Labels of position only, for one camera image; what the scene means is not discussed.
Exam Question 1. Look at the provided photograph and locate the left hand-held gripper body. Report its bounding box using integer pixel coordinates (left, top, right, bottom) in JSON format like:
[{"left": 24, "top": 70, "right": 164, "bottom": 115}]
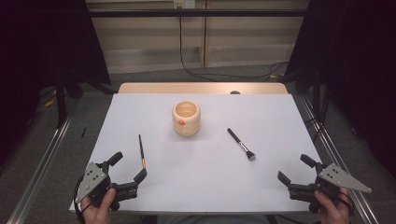
[{"left": 74, "top": 161, "right": 139, "bottom": 212}]

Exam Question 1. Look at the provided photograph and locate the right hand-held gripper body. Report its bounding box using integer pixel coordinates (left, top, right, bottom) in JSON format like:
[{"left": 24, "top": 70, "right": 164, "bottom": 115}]
[{"left": 288, "top": 162, "right": 373, "bottom": 215}]

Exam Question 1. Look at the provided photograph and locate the black makeup brush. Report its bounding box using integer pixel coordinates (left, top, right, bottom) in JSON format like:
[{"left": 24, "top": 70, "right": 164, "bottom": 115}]
[{"left": 226, "top": 128, "right": 257, "bottom": 161}]

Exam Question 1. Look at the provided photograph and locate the cream ringed holder orange beak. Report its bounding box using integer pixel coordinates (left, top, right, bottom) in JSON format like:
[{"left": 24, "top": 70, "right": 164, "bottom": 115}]
[{"left": 171, "top": 100, "right": 202, "bottom": 137}]

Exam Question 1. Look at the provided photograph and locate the person's left hand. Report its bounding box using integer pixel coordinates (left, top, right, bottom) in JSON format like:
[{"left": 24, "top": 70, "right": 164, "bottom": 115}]
[{"left": 79, "top": 188, "right": 117, "bottom": 224}]

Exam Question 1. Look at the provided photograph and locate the person's right hand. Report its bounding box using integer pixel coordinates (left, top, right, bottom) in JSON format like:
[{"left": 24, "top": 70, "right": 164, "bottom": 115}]
[{"left": 313, "top": 186, "right": 353, "bottom": 224}]

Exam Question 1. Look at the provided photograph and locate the white table mat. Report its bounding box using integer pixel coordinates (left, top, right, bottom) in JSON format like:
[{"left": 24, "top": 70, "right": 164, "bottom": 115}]
[{"left": 68, "top": 92, "right": 344, "bottom": 216}]

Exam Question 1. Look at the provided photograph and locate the black metal stand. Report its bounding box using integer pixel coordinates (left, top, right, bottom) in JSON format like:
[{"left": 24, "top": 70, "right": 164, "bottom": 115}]
[{"left": 55, "top": 73, "right": 68, "bottom": 129}]

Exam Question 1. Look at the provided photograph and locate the black curtain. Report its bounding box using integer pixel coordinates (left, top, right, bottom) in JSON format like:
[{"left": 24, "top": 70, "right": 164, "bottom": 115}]
[
  {"left": 284, "top": 0, "right": 396, "bottom": 178},
  {"left": 0, "top": 0, "right": 111, "bottom": 162}
]

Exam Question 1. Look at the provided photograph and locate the black horizontal bar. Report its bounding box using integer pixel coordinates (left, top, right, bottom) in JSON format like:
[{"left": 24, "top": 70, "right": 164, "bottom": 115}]
[{"left": 88, "top": 8, "right": 309, "bottom": 18}]

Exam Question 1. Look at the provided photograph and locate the aluminium floor rail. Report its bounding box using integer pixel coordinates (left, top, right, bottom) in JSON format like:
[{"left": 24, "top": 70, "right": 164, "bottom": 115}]
[
  {"left": 6, "top": 102, "right": 80, "bottom": 224},
  {"left": 298, "top": 94, "right": 380, "bottom": 224}
]

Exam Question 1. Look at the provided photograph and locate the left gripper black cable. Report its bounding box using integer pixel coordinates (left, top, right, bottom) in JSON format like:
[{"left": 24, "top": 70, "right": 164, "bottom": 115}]
[{"left": 73, "top": 175, "right": 87, "bottom": 224}]

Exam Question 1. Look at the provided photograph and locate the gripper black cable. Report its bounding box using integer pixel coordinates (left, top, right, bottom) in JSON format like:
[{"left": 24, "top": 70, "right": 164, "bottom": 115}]
[
  {"left": 73, "top": 175, "right": 87, "bottom": 224},
  {"left": 337, "top": 189, "right": 356, "bottom": 217}
]

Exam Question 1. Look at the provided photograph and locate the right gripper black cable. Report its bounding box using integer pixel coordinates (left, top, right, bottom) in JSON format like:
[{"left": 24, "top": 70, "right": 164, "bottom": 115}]
[{"left": 337, "top": 189, "right": 356, "bottom": 217}]

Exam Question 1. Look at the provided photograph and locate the black wall cable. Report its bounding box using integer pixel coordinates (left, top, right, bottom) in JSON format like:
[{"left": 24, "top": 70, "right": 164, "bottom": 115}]
[{"left": 177, "top": 7, "right": 289, "bottom": 82}]

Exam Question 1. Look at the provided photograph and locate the white wall socket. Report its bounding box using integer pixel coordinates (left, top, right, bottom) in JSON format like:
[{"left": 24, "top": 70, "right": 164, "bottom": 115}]
[{"left": 173, "top": 0, "right": 196, "bottom": 9}]

